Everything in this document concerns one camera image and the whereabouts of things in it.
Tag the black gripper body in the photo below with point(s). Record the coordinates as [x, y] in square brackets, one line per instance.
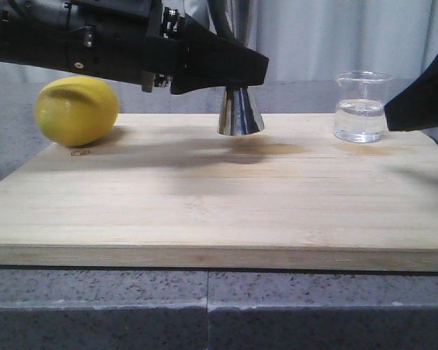
[104, 39]

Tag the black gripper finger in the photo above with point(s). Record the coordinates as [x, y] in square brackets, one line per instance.
[416, 107]
[207, 60]

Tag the small glass measuring beaker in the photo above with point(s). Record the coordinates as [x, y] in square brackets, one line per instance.
[359, 113]

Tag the steel double jigger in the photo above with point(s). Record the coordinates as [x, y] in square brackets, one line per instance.
[239, 114]

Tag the grey curtain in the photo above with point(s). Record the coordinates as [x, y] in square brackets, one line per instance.
[314, 40]

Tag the yellow lemon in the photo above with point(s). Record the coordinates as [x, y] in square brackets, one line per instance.
[75, 111]

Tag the light wooden cutting board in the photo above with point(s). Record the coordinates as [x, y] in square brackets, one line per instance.
[165, 190]

